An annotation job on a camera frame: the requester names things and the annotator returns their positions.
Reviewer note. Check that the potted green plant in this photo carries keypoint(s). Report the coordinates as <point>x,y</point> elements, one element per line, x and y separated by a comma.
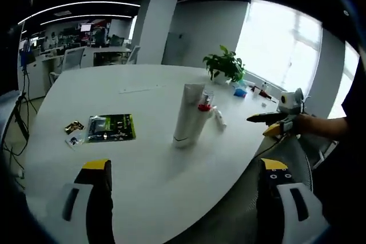
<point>226,64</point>

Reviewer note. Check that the white skincare bottle red collar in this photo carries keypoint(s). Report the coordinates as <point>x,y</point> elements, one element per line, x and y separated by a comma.
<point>207,112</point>

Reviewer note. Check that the tall white skincare tube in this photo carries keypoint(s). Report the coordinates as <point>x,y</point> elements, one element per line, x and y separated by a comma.
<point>187,118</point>

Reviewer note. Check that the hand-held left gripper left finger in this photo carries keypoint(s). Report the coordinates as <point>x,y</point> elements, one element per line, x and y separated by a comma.
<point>97,198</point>

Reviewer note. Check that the white mesh office chair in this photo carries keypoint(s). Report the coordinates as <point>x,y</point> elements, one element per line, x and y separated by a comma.
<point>133,55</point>
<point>73,58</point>

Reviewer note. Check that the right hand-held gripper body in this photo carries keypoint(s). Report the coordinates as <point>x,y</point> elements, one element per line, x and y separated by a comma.
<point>290,102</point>

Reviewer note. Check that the gold skincare sachet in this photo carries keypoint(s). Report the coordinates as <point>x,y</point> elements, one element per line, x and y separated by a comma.
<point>74,127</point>

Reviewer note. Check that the green black skincare sachet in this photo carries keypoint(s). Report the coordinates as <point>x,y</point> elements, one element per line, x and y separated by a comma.
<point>111,127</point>

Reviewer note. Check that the black tripod stand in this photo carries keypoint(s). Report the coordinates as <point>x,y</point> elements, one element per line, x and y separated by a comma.
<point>24,98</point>

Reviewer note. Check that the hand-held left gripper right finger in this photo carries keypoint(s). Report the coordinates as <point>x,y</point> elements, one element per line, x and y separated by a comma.
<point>271,195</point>

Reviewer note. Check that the grey office chair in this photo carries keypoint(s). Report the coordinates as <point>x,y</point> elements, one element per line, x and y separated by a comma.
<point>251,192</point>

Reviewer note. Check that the person's dark clothed torso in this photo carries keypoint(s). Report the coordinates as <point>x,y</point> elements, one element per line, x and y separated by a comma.
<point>354,141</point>

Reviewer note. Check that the ceiling light strip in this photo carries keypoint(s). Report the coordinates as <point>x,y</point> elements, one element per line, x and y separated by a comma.
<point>85,16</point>
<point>80,5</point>

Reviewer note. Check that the small clear skincare sachet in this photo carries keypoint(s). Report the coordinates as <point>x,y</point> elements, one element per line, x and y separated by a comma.
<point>75,141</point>

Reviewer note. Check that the blue container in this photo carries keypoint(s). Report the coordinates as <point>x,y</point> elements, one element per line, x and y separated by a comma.
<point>240,92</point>

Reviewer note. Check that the small white skincare tube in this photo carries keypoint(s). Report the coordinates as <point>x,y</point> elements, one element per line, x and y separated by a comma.
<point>220,119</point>

